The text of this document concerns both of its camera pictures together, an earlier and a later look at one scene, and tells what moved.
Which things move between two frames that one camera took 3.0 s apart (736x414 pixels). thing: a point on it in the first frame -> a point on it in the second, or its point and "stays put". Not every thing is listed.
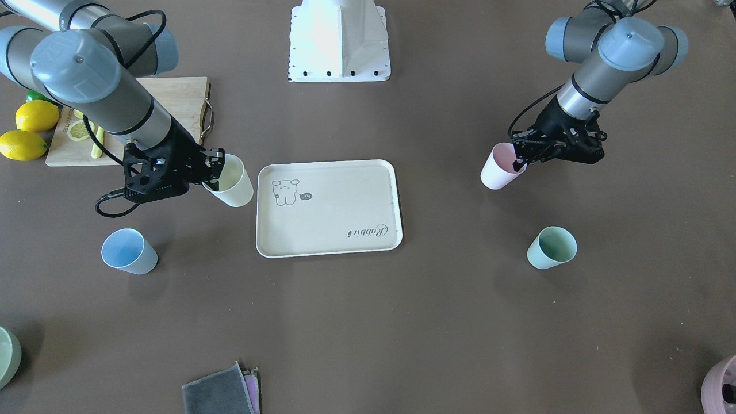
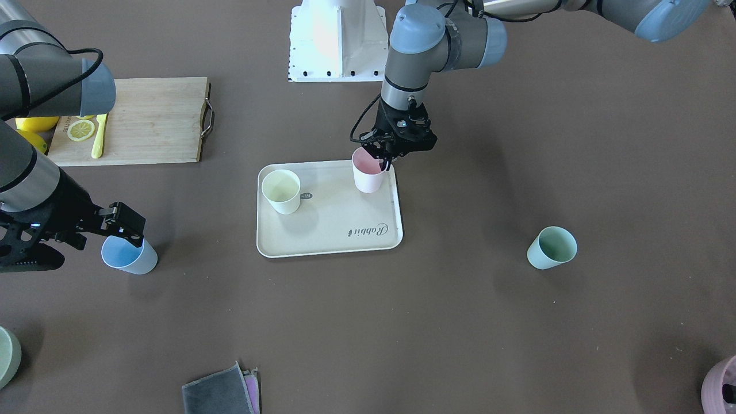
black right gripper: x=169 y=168 -> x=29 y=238
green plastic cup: x=552 y=246 stays put
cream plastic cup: x=235 y=187 -> x=282 y=188
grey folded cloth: x=230 y=390 stays put
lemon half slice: x=77 y=130 stays put
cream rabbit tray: x=327 y=208 stays put
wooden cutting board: x=186 y=99 stays put
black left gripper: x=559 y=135 -> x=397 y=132
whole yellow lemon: x=36 y=116 stays put
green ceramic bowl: x=10 y=356 stays put
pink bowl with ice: x=719 y=390 stays put
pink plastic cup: x=498 y=171 -> x=368 y=175
